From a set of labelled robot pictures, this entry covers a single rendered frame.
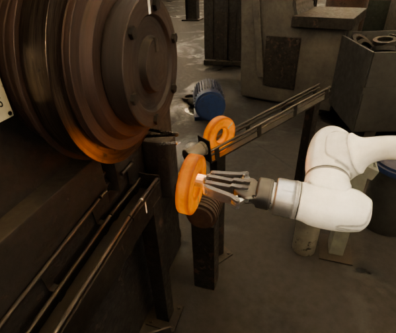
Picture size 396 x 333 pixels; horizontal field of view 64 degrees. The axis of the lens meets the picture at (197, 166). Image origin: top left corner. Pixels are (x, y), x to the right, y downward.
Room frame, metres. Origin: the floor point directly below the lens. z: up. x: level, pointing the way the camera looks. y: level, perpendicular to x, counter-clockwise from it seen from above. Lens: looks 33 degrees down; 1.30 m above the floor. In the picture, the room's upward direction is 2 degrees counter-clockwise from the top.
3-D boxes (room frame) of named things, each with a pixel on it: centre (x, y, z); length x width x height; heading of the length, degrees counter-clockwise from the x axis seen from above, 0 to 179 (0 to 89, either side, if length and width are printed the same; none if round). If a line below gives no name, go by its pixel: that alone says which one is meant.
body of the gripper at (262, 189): (0.60, -0.13, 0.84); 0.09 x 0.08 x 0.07; 71
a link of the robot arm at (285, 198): (0.58, -0.20, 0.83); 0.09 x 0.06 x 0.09; 161
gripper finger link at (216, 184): (0.61, -0.06, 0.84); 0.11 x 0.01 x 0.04; 72
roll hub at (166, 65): (0.72, 0.11, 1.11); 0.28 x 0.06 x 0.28; 161
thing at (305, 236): (1.18, -0.55, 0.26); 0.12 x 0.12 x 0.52
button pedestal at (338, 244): (1.16, -0.72, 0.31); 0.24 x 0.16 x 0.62; 161
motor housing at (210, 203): (1.02, -0.04, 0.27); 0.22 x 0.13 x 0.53; 161
